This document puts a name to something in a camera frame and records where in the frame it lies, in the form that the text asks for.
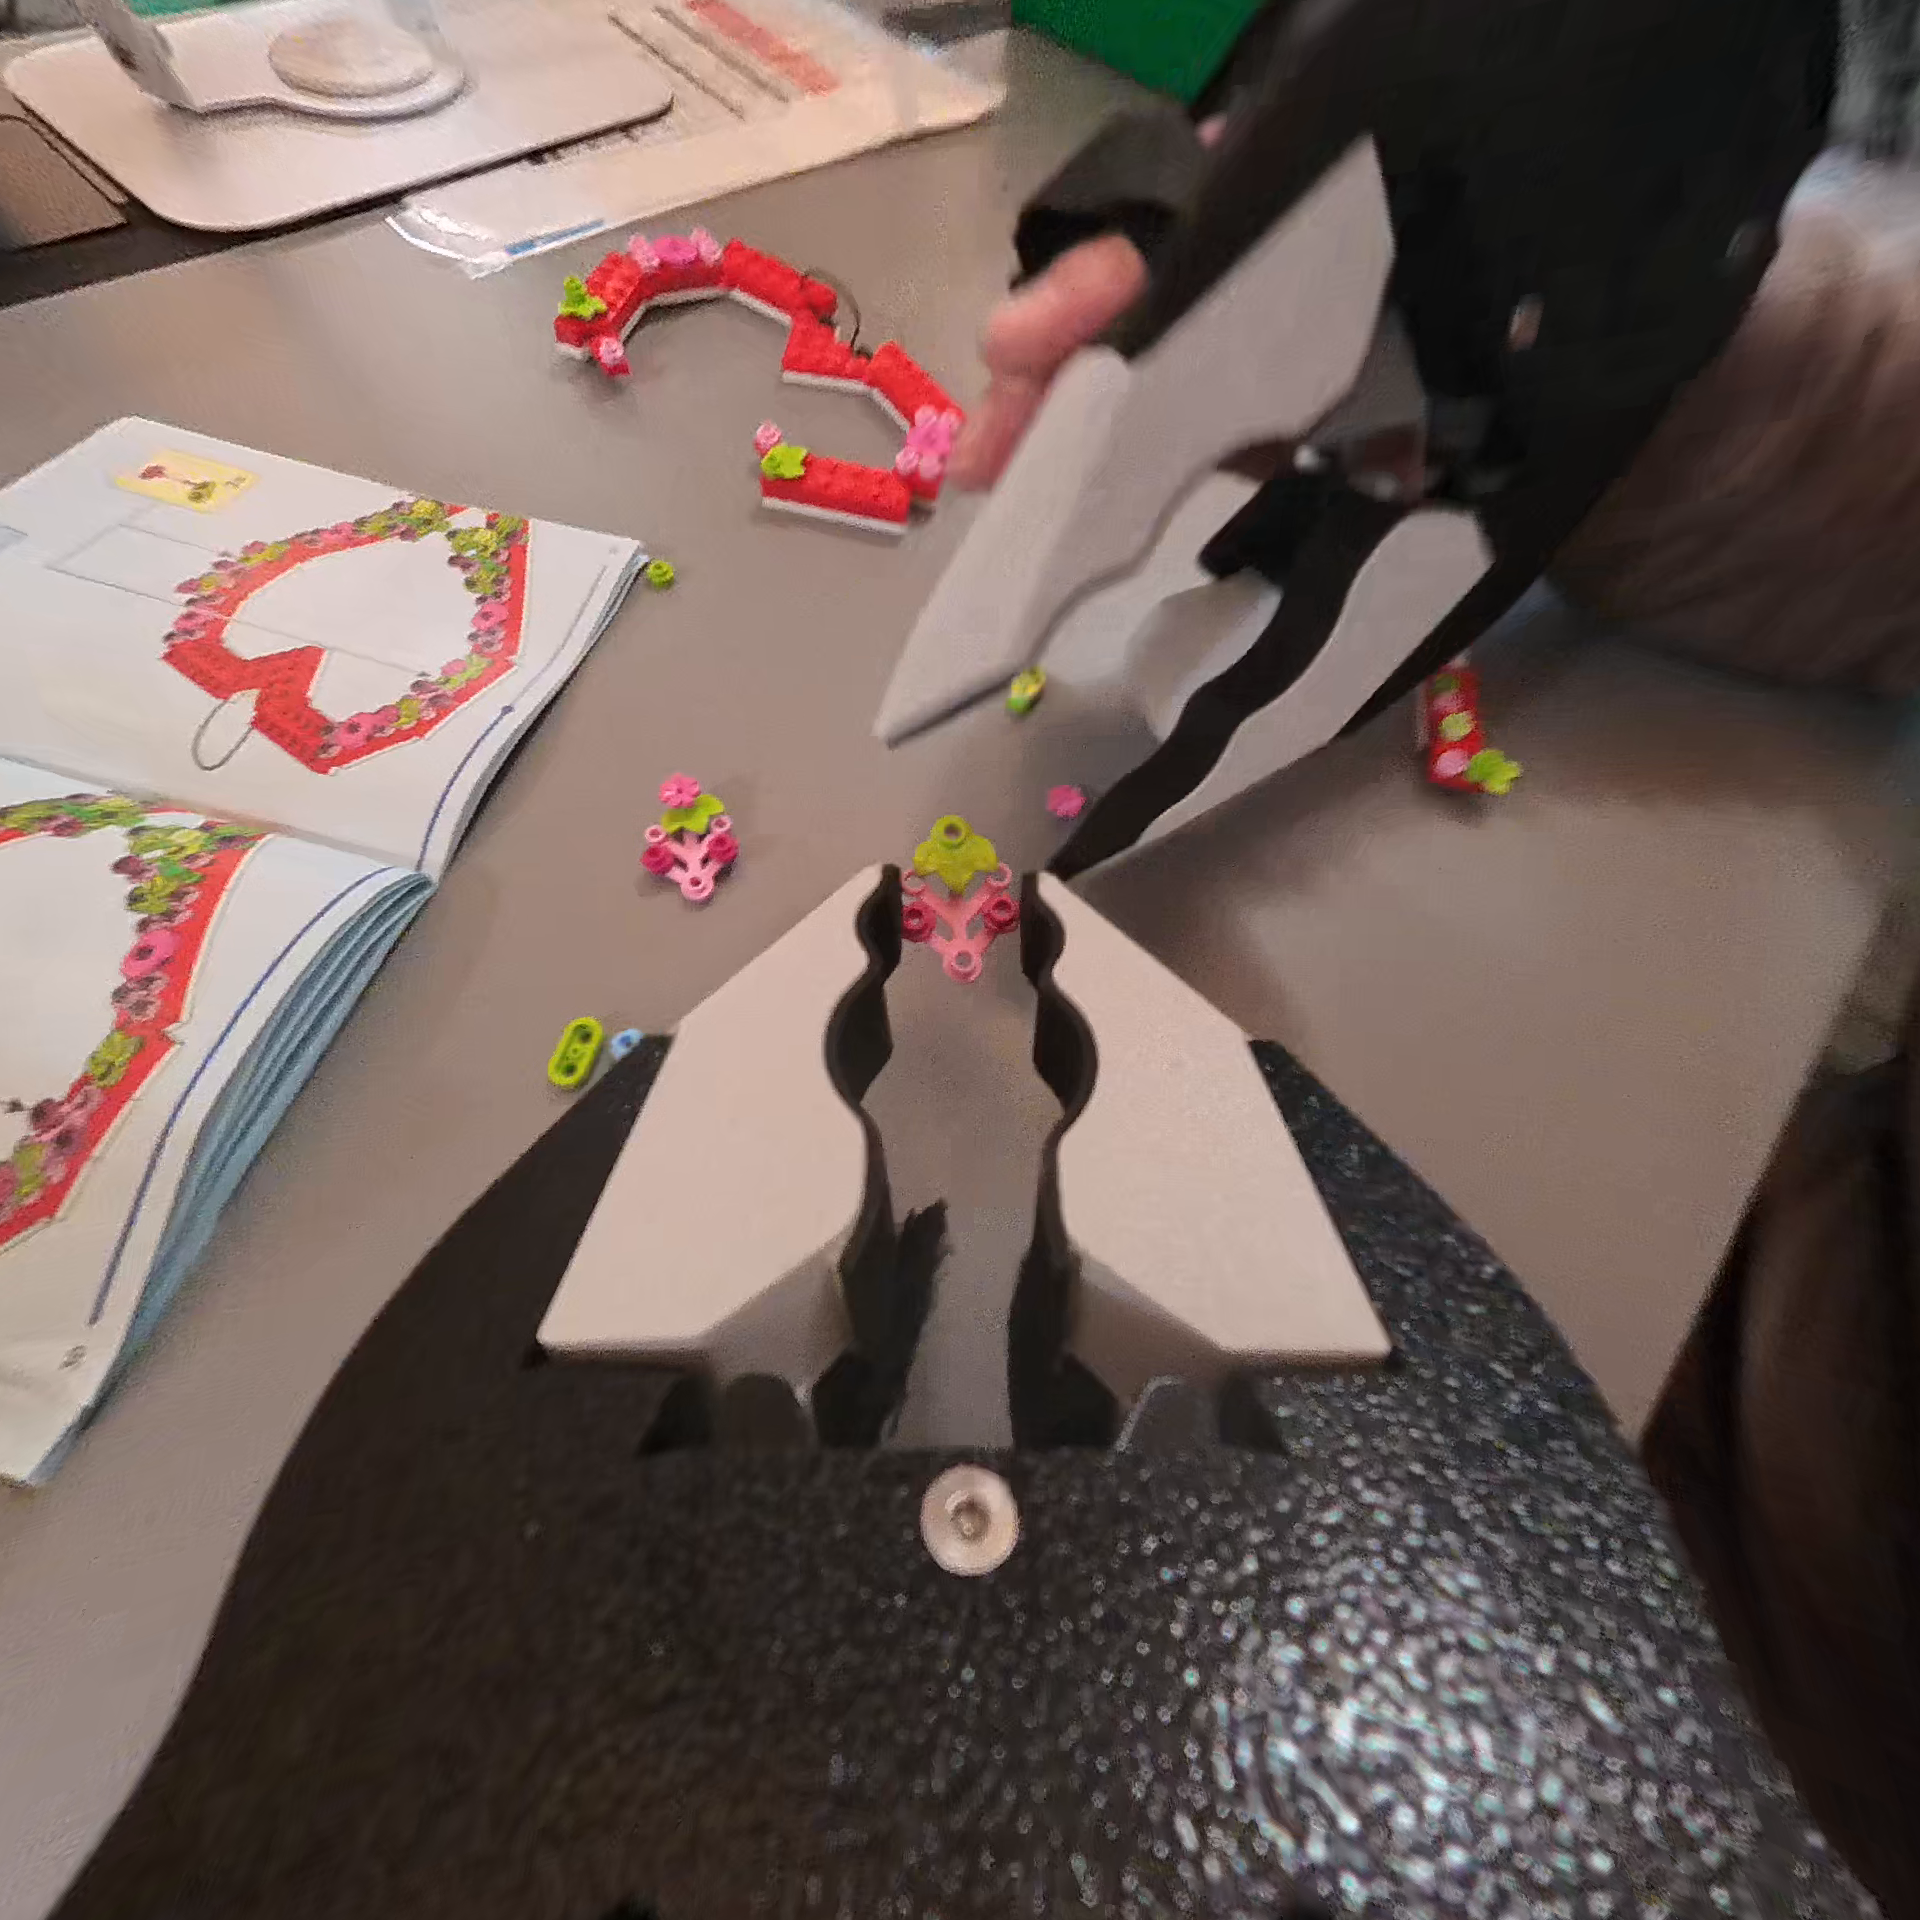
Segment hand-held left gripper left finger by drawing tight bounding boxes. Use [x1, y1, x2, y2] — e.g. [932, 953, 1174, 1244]
[536, 863, 950, 1375]

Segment clear plastic bag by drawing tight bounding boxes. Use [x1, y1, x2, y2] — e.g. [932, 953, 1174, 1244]
[387, 0, 1010, 281]

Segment round white disc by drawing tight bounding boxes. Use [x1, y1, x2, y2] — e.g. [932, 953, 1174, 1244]
[268, 8, 472, 110]

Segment lego instruction booklet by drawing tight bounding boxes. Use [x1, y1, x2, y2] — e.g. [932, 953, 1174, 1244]
[0, 416, 651, 1491]

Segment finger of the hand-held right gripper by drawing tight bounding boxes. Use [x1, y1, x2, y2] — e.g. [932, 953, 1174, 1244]
[1046, 491, 1507, 884]
[874, 140, 1401, 747]

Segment silver monitor stand base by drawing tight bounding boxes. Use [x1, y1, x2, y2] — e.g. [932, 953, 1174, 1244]
[0, 0, 676, 238]

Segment person's right hand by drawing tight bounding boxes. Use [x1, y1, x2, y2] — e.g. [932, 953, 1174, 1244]
[949, 238, 1162, 495]

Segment short red lego segment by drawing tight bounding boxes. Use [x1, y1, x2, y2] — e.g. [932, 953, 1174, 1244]
[1412, 662, 1528, 798]

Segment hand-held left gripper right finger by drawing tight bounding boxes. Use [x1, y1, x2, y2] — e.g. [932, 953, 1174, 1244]
[1017, 872, 1393, 1375]

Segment red lego heart frame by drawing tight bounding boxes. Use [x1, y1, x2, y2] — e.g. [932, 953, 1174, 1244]
[552, 228, 969, 540]

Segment pink lego branch with leaf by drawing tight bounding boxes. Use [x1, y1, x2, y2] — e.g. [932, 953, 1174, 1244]
[637, 771, 740, 905]
[897, 815, 1025, 986]

